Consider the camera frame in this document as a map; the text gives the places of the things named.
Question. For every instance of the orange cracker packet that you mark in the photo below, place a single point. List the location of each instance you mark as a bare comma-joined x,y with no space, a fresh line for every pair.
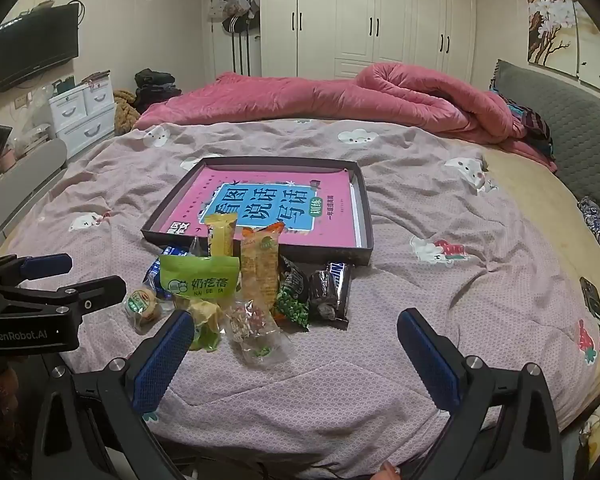
257,270

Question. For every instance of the white wardrobe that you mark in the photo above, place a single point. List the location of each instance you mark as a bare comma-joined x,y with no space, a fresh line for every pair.
355,10

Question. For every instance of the blue snack packet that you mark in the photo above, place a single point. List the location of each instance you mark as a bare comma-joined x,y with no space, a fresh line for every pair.
152,272

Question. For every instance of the black wall television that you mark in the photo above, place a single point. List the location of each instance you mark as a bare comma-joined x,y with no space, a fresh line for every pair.
30,50

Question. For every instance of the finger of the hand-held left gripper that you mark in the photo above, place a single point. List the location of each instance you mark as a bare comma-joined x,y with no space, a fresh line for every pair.
100,292
45,266

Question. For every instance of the pink quilt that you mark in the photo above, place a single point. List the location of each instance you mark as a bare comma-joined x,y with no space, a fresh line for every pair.
330,95

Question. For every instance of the white drawer chest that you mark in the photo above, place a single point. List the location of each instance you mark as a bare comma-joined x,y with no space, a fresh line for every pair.
85,120

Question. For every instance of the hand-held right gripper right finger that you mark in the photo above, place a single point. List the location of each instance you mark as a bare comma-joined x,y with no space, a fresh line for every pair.
427,362

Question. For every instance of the person's right hand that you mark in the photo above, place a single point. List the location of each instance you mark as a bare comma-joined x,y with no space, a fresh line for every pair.
389,472

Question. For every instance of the black green pea packet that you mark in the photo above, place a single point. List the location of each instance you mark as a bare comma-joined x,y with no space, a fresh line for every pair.
292,305

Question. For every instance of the pile of colourful clothes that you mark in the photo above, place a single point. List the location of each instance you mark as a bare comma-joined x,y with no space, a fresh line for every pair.
530,125

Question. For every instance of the pile of dark clothes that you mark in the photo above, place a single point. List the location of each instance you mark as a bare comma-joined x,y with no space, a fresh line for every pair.
155,87

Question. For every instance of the round pastry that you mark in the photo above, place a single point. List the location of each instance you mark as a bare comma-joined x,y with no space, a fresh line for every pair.
142,307

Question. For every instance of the grey quilted headboard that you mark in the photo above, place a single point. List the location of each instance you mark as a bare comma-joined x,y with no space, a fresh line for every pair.
570,120

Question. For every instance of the hanging bags on door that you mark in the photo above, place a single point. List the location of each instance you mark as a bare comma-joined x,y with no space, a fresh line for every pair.
232,7

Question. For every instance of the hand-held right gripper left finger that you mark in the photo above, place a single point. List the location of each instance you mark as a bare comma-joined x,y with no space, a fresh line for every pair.
162,362

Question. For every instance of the light green snack bag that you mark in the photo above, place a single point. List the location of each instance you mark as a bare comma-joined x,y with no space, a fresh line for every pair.
200,280

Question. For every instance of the small dark round snack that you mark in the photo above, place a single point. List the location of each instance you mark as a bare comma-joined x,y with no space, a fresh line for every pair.
322,295

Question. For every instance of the clear nut candy packet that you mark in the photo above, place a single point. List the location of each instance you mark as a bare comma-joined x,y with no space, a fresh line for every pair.
250,332

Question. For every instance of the floral wall painting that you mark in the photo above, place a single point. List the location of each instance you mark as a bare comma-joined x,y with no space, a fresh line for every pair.
555,20

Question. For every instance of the brown chocolate bar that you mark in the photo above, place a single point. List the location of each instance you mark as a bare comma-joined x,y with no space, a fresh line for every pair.
343,285

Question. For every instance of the yellow snack packet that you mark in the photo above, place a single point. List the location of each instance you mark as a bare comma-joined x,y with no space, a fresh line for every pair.
220,237

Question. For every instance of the brown knitted blanket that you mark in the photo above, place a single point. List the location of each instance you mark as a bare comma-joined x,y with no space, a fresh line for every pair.
125,110

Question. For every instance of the yellow bed sheet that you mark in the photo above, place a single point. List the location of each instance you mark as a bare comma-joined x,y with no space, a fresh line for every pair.
545,220

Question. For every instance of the dark shallow cardboard box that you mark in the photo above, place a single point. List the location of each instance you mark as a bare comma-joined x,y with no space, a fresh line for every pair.
330,255

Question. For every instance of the pink printed bed cover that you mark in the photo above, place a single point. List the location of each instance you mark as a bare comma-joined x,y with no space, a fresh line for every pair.
430,310

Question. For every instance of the pink and blue book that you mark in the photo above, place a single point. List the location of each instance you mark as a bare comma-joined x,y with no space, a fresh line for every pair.
260,205

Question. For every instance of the yellow green snack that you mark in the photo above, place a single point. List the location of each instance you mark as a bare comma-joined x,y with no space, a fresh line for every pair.
202,316

